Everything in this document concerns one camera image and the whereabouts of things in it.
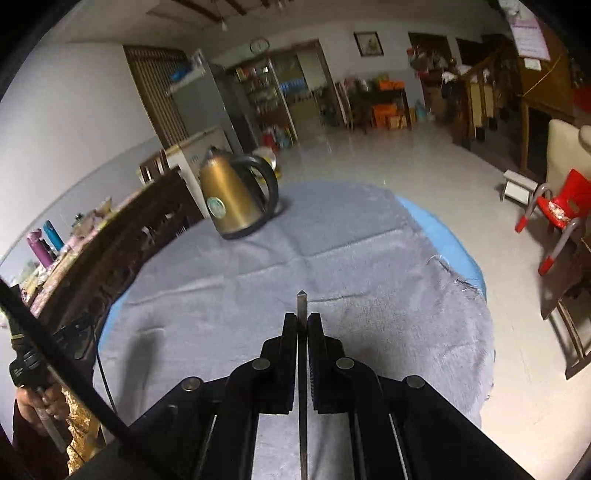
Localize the gold electric kettle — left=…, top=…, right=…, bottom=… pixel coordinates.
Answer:
left=198, top=147, right=280, bottom=241

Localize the table with orange boxes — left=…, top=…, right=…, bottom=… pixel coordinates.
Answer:
left=346, top=78, right=414, bottom=133

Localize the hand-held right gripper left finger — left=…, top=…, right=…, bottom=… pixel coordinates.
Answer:
left=78, top=313, right=298, bottom=480

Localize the thin black cable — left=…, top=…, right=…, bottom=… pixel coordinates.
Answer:
left=93, top=323, right=117, bottom=412

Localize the thin metal rod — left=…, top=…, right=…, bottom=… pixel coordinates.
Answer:
left=295, top=290, right=309, bottom=480

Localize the tall wooden cabinet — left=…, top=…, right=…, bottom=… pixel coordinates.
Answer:
left=519, top=28, right=578, bottom=171

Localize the pink wall calendar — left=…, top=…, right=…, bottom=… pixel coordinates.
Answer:
left=510, top=18, right=551, bottom=62

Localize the red plastic chair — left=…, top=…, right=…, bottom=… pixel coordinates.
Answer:
left=515, top=168, right=591, bottom=276

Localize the beige armchair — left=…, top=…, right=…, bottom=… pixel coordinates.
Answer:
left=546, top=119, right=591, bottom=195

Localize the white chest freezer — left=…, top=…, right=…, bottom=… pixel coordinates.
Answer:
left=139, top=127, right=232, bottom=185

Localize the person's left hand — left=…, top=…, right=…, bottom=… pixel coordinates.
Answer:
left=16, top=384, right=71, bottom=437

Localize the white step stool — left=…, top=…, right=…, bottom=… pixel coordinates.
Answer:
left=500, top=169, right=539, bottom=204

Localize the grey refrigerator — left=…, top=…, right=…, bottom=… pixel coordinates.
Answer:
left=168, top=60, right=250, bottom=153

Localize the person's left forearm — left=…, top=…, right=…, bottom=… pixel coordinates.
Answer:
left=11, top=406, right=72, bottom=478

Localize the carved dark wooden bench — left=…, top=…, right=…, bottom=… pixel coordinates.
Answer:
left=28, top=166, right=206, bottom=361

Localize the wooden lattice screen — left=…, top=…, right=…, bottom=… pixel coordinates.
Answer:
left=124, top=45, right=190, bottom=148

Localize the framed wall picture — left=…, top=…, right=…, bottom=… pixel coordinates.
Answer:
left=353, top=31, right=385, bottom=57

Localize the thick black cable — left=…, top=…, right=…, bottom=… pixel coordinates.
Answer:
left=0, top=279, right=178, bottom=480

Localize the pink thermos bottle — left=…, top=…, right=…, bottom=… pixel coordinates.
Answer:
left=27, top=231, right=54, bottom=269

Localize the grey table cloth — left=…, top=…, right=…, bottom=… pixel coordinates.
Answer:
left=92, top=181, right=496, bottom=480

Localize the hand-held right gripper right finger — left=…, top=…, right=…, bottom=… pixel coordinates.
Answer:
left=308, top=313, right=536, bottom=480

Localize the wooden staircase railing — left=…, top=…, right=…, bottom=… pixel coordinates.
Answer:
left=450, top=46, right=522, bottom=149

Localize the blue thermos bottle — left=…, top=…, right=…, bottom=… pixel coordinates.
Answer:
left=42, top=220, right=65, bottom=252

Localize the gold patterned cloth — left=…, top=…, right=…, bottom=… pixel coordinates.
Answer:
left=60, top=388, right=108, bottom=476

